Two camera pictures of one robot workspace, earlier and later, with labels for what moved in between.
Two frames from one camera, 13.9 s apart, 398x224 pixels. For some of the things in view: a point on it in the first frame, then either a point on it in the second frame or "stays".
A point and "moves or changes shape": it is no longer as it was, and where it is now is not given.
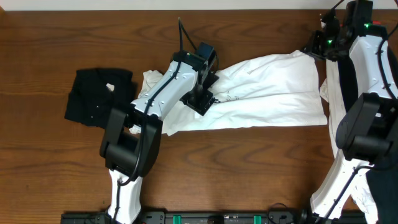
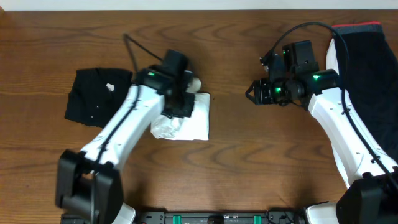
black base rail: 194,218 stays
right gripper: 313,45 → 262,91
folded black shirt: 95,92 stays
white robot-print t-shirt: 280,89 moves or changes shape
